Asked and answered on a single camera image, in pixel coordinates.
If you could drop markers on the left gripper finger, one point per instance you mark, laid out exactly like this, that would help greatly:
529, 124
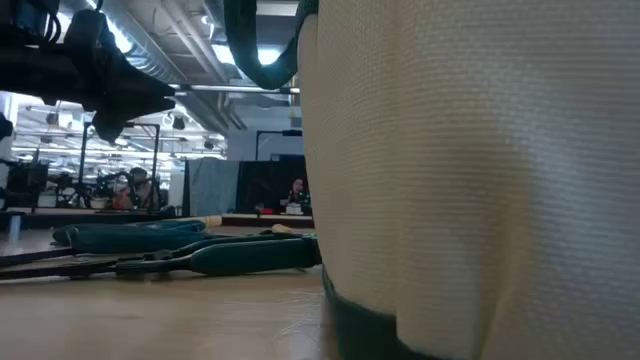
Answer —
110, 117
127, 80

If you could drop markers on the person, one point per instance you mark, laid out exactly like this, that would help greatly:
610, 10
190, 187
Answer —
137, 190
298, 192

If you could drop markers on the black aluminium table frame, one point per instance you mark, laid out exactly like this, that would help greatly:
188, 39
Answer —
100, 218

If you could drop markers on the beige green-trimmed gardening bag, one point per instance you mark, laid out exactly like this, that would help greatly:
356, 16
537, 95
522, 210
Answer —
450, 175

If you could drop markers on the grey partition panel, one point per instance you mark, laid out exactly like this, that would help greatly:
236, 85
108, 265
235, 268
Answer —
212, 187

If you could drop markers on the black background robot rig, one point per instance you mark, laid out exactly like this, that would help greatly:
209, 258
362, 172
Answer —
27, 182

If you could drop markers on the black metal rig frame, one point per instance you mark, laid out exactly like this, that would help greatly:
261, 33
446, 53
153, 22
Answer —
155, 160

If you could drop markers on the black lamp stand frame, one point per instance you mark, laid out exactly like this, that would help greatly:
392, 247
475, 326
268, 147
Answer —
292, 133

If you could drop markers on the black partition panel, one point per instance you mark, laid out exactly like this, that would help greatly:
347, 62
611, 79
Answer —
260, 185

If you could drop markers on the silver metal crossbar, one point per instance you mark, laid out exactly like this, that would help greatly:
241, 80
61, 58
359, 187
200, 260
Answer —
235, 89

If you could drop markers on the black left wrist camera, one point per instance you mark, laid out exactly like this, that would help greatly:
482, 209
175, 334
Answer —
85, 30

